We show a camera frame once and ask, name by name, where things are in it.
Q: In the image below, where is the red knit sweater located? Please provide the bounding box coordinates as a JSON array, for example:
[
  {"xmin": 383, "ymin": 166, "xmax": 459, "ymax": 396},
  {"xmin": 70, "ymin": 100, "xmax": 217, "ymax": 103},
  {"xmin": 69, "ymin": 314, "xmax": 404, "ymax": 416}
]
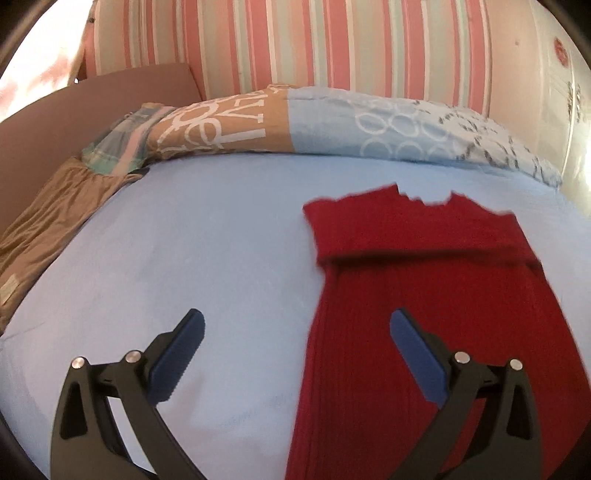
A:
[{"xmin": 287, "ymin": 186, "xmax": 590, "ymax": 479}]

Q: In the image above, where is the white ornate wardrobe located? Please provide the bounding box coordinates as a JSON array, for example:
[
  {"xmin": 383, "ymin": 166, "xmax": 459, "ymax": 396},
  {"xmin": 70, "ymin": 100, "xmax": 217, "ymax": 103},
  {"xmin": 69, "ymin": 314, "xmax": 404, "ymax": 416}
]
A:
[{"xmin": 530, "ymin": 1, "xmax": 590, "ymax": 214}]

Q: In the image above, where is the patterned blue tan duvet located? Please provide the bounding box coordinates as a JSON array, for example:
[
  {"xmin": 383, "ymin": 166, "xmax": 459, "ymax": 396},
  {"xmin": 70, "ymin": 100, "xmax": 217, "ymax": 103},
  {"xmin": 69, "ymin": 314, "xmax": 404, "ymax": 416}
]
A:
[{"xmin": 146, "ymin": 85, "xmax": 562, "ymax": 188}]

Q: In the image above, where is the plaid pastel pillow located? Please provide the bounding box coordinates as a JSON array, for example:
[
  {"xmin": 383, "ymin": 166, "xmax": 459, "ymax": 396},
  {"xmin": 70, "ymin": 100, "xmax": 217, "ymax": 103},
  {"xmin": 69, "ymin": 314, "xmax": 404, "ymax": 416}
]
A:
[{"xmin": 81, "ymin": 102, "xmax": 173, "ymax": 176}]

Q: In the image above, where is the light blue bed sheet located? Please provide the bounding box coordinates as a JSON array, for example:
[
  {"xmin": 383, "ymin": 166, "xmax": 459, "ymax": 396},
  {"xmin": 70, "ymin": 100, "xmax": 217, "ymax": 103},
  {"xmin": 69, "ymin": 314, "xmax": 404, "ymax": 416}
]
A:
[{"xmin": 1, "ymin": 154, "xmax": 590, "ymax": 479}]

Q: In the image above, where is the brown bed skirt fabric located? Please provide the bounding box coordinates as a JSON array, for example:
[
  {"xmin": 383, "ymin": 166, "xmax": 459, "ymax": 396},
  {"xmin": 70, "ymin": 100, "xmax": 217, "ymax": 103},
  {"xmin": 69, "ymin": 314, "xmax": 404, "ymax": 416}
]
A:
[{"xmin": 1, "ymin": 157, "xmax": 145, "ymax": 330}]

